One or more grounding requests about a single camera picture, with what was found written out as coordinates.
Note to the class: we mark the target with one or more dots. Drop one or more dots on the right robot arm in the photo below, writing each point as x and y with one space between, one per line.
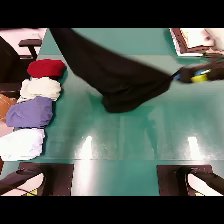
216 71

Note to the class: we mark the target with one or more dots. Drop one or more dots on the black garment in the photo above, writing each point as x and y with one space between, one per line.
113 76

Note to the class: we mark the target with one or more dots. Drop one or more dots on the cream garment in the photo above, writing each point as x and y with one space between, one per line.
40 88

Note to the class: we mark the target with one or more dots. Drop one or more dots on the red garment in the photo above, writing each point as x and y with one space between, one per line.
46 68

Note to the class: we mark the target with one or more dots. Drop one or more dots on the purple garment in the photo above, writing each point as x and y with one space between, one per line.
30 113

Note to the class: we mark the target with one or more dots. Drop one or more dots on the white garment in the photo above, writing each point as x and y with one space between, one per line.
20 144

